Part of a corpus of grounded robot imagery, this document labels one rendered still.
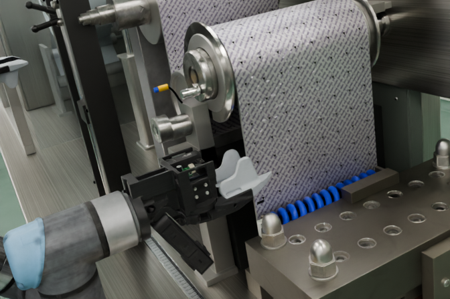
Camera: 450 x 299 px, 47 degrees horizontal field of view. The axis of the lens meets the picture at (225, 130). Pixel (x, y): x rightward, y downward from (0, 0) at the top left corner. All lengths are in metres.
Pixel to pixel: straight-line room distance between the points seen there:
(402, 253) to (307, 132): 0.22
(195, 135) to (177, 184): 0.13
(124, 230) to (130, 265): 0.34
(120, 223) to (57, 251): 0.08
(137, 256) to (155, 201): 0.34
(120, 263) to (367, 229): 0.48
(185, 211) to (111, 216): 0.10
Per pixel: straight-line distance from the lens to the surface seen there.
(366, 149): 0.88
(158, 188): 0.68
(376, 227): 0.75
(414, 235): 0.73
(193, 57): 0.73
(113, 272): 0.99
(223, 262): 0.89
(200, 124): 0.78
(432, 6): 0.86
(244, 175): 0.72
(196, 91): 0.73
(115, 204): 0.67
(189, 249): 0.72
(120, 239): 0.66
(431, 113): 1.18
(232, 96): 0.70
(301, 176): 0.81
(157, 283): 0.93
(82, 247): 0.66
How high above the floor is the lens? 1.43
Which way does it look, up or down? 20 degrees down
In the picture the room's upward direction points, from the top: 10 degrees counter-clockwise
